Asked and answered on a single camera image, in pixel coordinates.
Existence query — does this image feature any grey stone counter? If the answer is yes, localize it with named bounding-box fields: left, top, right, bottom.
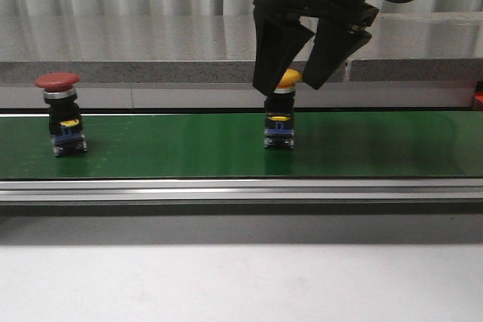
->
left=1, top=13, right=482, bottom=110

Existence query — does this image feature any aluminium conveyor frame rail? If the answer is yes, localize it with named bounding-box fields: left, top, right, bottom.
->
left=1, top=178, right=482, bottom=207

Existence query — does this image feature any yellow mushroom push button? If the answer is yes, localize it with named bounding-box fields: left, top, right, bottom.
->
left=264, top=69, right=302, bottom=149

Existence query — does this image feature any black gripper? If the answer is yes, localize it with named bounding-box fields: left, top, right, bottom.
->
left=252, top=0, right=379, bottom=96

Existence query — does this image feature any red mushroom push button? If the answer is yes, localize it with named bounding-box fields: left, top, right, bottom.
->
left=35, top=72, right=88, bottom=157

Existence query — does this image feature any green conveyor belt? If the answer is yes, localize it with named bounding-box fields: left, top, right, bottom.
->
left=1, top=111, right=482, bottom=179

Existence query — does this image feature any red plate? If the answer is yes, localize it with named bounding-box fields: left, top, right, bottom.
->
left=472, top=91, right=483, bottom=111

